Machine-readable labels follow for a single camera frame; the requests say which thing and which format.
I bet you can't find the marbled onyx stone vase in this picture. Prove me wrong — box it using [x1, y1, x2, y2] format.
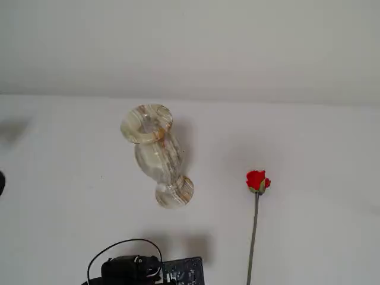
[119, 103, 195, 210]

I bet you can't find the red artificial rose green stem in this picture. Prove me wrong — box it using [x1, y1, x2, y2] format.
[245, 169, 271, 285]

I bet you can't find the black cable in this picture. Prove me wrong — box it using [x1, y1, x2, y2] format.
[87, 238, 164, 285]

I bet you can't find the black wrist camera board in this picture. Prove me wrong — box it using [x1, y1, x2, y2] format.
[161, 256, 206, 285]

